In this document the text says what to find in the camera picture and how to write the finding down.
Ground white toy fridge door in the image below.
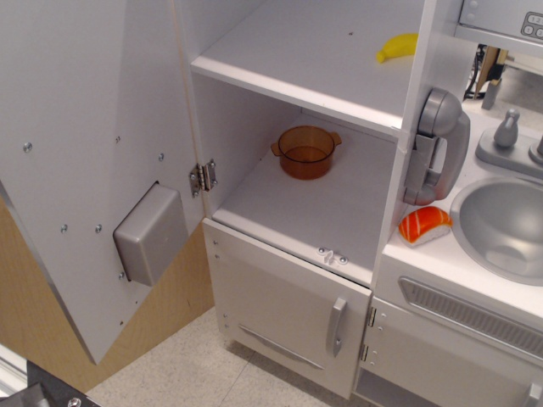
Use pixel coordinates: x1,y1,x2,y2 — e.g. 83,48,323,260
1,1,203,363

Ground metal fridge door hinge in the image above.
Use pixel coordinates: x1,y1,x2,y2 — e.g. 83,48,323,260
188,159,218,198

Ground orange transparent toy pot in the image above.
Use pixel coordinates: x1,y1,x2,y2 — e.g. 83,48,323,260
271,125,342,181

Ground white lower freezer door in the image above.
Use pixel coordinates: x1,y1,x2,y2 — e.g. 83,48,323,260
203,219,371,399

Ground grey ice dispenser box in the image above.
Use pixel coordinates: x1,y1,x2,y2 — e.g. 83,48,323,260
113,183,188,287

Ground salmon nigiri sushi toy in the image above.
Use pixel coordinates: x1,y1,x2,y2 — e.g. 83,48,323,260
398,206,453,246

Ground white oven door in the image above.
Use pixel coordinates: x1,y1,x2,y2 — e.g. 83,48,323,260
361,298,542,406

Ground yellow toy banana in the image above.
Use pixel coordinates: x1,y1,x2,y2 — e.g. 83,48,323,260
376,33,418,64

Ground grey toy sink basin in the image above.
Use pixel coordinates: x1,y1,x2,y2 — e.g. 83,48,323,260
450,177,542,287

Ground grey toy faucet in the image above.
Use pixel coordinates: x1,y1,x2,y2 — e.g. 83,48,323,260
476,109,542,179

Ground grey oven vent panel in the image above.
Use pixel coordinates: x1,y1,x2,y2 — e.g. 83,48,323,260
398,276,542,359

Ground grey toy microwave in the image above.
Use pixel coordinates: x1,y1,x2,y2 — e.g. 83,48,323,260
456,0,542,45

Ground grey freezer door handle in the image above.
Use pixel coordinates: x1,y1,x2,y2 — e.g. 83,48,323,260
325,297,347,357

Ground grey toy wall phone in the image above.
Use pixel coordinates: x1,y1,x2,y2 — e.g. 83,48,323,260
403,88,470,206

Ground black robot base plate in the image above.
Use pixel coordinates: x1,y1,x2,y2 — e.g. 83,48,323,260
1,360,100,406

